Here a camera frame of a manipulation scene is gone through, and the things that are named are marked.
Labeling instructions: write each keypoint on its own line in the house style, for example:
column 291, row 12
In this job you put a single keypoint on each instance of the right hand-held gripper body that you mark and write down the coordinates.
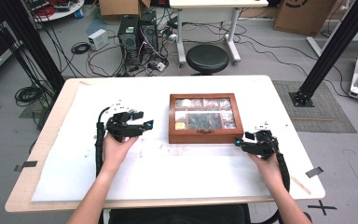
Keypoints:
column 262, row 147

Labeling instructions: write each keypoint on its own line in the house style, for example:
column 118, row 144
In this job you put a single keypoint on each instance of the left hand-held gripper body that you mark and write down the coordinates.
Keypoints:
column 124, row 129

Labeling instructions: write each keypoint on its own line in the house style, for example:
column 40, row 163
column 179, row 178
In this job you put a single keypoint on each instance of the wooden box with glass lid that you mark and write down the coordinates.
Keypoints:
column 205, row 137

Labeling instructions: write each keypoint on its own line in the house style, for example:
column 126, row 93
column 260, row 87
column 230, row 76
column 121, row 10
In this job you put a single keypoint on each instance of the person's right hand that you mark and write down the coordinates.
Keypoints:
column 270, row 171

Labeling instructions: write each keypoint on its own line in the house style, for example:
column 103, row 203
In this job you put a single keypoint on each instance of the person's left hand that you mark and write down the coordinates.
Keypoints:
column 115, row 155

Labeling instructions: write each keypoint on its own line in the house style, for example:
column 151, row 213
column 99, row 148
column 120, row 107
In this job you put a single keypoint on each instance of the pale tape strip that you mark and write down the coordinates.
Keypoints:
column 301, row 185

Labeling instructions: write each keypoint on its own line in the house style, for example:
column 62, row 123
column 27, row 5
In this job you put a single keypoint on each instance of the white foam mat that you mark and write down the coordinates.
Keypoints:
column 167, row 177

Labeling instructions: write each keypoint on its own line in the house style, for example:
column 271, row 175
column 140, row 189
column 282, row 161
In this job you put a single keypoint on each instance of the black tape strip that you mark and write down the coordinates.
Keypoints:
column 28, row 165
column 314, row 172

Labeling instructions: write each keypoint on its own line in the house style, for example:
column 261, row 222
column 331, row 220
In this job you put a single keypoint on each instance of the black computer tower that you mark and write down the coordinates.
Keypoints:
column 128, row 40

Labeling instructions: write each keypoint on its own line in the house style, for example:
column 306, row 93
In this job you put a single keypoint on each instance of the grey floor mat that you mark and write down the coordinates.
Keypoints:
column 332, row 102

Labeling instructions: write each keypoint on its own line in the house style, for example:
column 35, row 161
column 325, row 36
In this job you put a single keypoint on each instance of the black tape cross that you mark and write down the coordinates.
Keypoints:
column 322, row 207

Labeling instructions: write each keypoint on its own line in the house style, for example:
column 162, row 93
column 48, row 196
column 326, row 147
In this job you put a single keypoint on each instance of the small white box device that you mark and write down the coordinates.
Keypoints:
column 98, row 39

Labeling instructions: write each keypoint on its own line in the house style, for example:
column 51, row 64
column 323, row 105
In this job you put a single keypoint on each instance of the black round stool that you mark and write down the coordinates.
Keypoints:
column 207, row 58

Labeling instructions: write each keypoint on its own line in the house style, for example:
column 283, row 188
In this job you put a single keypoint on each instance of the person's dark lap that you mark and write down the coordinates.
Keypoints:
column 180, row 216

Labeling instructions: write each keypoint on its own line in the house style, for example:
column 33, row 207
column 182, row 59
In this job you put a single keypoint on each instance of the small cardboard box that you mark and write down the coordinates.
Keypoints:
column 121, row 6

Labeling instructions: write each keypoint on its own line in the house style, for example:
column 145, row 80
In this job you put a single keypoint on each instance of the black metal stand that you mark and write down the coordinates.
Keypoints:
column 332, row 49
column 34, row 43

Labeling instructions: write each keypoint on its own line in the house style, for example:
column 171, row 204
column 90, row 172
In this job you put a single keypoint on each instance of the white round table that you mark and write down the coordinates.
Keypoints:
column 62, row 14

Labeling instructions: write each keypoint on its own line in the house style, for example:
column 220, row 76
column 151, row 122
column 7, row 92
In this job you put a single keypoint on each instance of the large cardboard box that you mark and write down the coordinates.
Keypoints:
column 304, row 15

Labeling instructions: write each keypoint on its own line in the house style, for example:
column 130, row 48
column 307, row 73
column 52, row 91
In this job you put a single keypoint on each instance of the white desk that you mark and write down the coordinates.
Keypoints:
column 217, row 3

